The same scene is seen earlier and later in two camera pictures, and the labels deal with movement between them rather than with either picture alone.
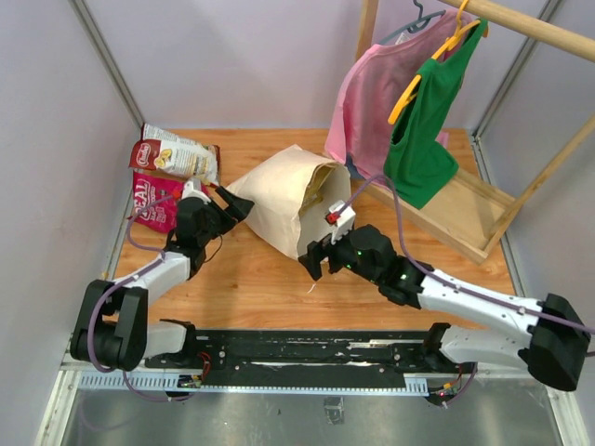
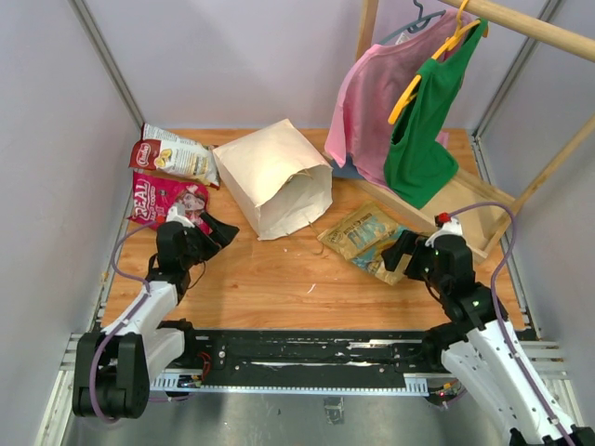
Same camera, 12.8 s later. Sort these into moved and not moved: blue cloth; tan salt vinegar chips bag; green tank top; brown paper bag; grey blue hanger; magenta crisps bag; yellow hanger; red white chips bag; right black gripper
Moved: tan salt vinegar chips bag; right black gripper; brown paper bag
Not moved: red white chips bag; green tank top; yellow hanger; blue cloth; magenta crisps bag; grey blue hanger
